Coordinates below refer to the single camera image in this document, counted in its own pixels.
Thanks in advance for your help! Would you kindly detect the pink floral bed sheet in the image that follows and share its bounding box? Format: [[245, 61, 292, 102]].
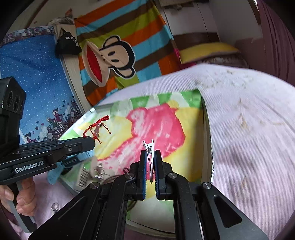
[[104, 64, 294, 239]]

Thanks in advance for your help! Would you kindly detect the wooden cabinet panel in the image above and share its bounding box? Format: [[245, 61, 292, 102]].
[[55, 24, 92, 114]]

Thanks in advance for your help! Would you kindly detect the blue fabric wardrobe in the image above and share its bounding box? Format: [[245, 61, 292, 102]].
[[1, 26, 82, 143]]

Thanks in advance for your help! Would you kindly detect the black hanging bag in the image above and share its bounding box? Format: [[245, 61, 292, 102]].
[[55, 28, 82, 56]]

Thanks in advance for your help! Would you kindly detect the silver metal hair clip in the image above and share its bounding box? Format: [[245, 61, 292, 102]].
[[143, 139, 155, 183]]

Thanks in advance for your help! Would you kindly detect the red string bead bracelet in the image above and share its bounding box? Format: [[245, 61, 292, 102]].
[[82, 115, 112, 144]]

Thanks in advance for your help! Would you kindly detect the floral patterned pillow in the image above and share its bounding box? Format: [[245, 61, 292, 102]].
[[195, 54, 249, 68]]

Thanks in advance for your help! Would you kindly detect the colourful cartoon paper lining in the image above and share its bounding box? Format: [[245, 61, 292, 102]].
[[58, 89, 205, 234]]

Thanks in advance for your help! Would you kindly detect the striped monkey cartoon blanket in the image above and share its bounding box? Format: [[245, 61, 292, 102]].
[[74, 1, 181, 105]]

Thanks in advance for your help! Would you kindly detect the light blue smart watch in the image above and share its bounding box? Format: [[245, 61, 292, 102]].
[[47, 150, 94, 185]]

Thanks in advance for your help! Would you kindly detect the yellow pillow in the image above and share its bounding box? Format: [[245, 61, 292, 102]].
[[179, 42, 240, 64]]

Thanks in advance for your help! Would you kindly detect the beige hair claw clip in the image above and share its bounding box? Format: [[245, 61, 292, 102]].
[[74, 157, 115, 192]]

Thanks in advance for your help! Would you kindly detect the shallow grey tray box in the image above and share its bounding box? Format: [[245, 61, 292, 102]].
[[63, 90, 212, 239]]

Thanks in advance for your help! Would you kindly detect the dark wooden headboard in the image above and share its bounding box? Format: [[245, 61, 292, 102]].
[[173, 32, 220, 50]]

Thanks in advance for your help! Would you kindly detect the person's left hand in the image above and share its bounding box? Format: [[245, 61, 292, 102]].
[[0, 177, 37, 217]]

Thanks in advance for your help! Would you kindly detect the pink curtain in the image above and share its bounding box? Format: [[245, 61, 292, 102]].
[[235, 1, 294, 85]]

